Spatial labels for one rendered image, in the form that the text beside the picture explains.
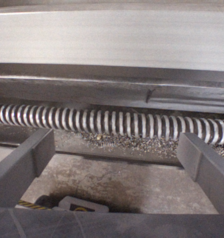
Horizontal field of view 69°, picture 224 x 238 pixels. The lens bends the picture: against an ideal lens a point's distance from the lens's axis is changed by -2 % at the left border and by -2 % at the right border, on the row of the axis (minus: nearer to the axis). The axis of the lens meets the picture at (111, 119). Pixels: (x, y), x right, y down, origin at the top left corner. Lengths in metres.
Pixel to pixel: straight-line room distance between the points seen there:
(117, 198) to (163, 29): 0.97
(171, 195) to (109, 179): 0.36
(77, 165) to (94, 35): 0.93
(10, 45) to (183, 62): 0.20
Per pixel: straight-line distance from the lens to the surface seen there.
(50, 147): 0.16
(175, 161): 0.62
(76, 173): 1.07
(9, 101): 0.70
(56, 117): 0.29
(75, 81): 0.26
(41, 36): 0.21
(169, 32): 0.19
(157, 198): 1.06
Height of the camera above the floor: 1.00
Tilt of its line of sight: 80 degrees down
